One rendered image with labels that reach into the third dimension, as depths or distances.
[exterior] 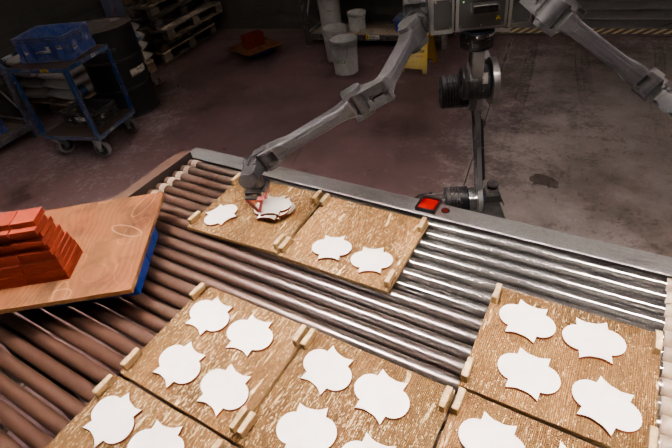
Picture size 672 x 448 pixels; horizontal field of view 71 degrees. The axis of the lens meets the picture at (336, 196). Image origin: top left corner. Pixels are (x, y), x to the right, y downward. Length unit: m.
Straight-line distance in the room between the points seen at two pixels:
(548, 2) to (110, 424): 1.61
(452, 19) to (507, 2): 0.21
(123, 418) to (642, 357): 1.29
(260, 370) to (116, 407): 0.37
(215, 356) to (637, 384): 1.05
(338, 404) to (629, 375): 0.70
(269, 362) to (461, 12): 1.42
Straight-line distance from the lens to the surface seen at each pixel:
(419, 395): 1.26
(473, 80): 2.09
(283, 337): 1.39
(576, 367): 1.36
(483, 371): 1.30
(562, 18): 1.58
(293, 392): 1.29
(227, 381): 1.34
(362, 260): 1.53
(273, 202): 1.79
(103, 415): 1.44
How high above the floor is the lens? 2.02
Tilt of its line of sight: 37 degrees down
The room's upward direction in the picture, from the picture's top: 8 degrees counter-clockwise
